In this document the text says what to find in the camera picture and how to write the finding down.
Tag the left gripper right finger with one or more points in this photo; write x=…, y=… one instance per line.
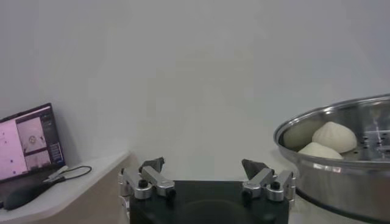
x=260, y=179

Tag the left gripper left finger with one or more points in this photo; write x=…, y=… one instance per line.
x=158, y=181

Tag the white steamed baozi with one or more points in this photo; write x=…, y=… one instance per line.
x=320, y=151
x=335, y=135

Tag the stainless steel steamer basket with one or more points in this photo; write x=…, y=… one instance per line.
x=335, y=188

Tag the white side desk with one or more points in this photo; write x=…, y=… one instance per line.
x=85, y=188

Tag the black oblong device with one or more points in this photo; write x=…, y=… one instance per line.
x=27, y=194

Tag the laptop with pink screen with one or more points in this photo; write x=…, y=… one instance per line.
x=30, y=137

